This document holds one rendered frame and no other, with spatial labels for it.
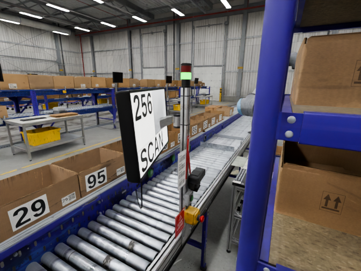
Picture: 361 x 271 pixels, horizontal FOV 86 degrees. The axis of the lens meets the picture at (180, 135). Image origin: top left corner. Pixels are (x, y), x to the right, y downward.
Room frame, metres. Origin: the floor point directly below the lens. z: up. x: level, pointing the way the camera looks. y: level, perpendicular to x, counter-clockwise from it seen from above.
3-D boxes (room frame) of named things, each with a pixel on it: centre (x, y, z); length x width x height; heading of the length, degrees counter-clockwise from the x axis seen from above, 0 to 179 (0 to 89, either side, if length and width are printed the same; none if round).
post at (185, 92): (0.97, -0.03, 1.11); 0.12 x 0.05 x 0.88; 152
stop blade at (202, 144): (2.41, -0.48, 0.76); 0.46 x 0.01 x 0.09; 62
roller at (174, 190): (1.41, 0.06, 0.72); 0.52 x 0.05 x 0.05; 62
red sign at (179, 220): (0.90, -0.02, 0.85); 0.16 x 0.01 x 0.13; 152
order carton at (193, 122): (2.66, -0.10, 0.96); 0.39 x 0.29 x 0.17; 152
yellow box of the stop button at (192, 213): (0.98, -0.10, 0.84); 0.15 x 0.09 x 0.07; 152
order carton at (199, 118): (3.01, -0.28, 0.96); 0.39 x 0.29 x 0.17; 152
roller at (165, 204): (1.23, 0.15, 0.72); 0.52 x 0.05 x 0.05; 62
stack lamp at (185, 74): (0.98, -0.02, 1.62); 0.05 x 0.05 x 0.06
